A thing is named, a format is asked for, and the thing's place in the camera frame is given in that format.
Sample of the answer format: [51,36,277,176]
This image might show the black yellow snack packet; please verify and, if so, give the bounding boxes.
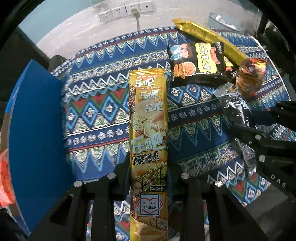
[167,42,233,90]

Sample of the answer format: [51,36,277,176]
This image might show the yellow long chip packet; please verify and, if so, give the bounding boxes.
[172,19,248,66]
[128,68,169,241]

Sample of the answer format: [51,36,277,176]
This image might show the black chair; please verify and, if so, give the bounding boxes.
[253,9,296,77]

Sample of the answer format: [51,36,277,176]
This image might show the orange snack packet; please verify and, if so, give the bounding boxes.
[0,149,15,208]

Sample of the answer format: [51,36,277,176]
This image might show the light blue trash bin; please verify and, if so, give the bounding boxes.
[207,12,242,32]

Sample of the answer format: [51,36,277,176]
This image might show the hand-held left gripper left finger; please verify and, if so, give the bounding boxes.
[29,153,131,241]

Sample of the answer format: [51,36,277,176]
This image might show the grey plug cable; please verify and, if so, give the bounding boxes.
[131,9,141,30]

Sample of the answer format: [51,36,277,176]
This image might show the silver black snack packet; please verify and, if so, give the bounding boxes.
[214,83,257,176]

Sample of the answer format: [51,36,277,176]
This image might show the blue cardboard box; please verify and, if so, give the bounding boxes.
[3,59,74,237]

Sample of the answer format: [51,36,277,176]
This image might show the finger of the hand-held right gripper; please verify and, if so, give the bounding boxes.
[265,100,296,117]
[228,125,296,163]

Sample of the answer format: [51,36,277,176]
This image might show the white wall socket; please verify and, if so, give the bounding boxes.
[99,10,114,22]
[139,0,154,12]
[112,7,127,18]
[125,3,141,15]

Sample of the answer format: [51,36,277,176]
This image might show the brown round snack packet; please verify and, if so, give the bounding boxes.
[235,58,266,96]

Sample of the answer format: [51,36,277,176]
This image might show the blue patterned blanket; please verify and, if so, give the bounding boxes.
[50,25,292,241]

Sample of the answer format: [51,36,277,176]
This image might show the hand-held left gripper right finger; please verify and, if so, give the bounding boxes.
[168,161,270,241]

